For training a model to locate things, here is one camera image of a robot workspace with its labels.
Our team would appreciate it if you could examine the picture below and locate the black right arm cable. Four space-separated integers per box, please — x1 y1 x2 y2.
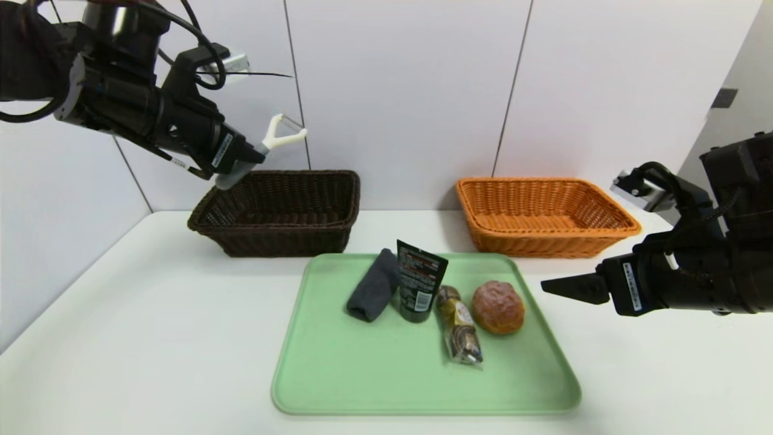
628 161 716 224

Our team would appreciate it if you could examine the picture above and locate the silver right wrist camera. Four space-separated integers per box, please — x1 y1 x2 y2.
609 171 666 213

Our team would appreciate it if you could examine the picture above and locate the gold snack roll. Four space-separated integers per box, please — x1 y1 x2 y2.
435 285 484 367

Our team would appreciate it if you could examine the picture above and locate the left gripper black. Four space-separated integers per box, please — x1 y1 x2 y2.
155 96 266 181

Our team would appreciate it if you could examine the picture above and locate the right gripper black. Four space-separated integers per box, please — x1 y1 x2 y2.
540 244 735 317

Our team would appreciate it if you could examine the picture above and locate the light green plastic tray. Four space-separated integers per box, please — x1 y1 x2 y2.
271 253 582 416

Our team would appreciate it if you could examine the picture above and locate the round pink-topped bun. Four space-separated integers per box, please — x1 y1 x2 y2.
471 280 526 335

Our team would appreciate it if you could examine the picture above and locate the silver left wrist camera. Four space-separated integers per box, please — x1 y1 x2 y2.
208 53 250 77

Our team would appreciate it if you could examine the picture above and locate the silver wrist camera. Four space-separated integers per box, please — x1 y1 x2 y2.
609 171 666 213
208 53 250 77

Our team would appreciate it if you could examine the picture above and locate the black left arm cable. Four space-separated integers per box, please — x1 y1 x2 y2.
0 0 228 124

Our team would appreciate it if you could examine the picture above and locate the grey cloth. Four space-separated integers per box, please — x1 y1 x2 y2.
346 248 400 323

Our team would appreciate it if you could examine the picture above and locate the dark brown wicker basket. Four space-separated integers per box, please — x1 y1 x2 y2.
187 170 361 258

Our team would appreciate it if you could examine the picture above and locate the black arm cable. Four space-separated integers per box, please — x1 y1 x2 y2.
0 0 228 124
628 161 716 224

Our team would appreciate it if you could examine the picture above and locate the black cosmetic tube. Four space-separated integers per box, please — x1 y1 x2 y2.
396 239 449 323

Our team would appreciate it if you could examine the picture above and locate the grey handled white peeler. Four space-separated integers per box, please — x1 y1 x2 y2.
214 113 308 192

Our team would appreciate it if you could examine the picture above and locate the orange wicker basket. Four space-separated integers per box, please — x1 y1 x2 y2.
455 177 642 259

